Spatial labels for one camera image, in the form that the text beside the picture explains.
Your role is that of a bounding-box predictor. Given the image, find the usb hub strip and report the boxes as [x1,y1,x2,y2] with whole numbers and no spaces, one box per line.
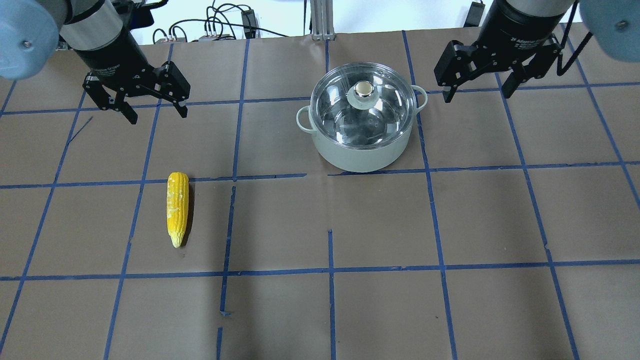
[197,32,237,43]

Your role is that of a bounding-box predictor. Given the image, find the aluminium frame post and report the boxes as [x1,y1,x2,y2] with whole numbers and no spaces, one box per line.
[309,0,336,41]

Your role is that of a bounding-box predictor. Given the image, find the pale green steel pot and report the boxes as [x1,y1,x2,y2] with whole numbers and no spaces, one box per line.
[295,62,428,173]

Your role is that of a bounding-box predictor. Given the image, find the black power adapter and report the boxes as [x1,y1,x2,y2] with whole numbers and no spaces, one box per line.
[241,9,258,39]

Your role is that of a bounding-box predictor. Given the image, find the yellow corn cob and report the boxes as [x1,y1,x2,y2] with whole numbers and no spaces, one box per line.
[166,172,190,249]

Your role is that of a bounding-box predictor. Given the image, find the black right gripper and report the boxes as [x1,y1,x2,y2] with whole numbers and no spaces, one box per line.
[434,2,563,104]

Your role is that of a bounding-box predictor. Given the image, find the glass pot lid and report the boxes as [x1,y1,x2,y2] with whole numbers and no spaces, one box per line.
[309,62,427,150]

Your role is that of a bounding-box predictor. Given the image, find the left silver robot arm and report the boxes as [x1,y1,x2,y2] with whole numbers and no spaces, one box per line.
[0,0,191,125]

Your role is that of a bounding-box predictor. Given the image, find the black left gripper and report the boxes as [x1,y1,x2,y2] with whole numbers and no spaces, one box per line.
[82,30,191,125]

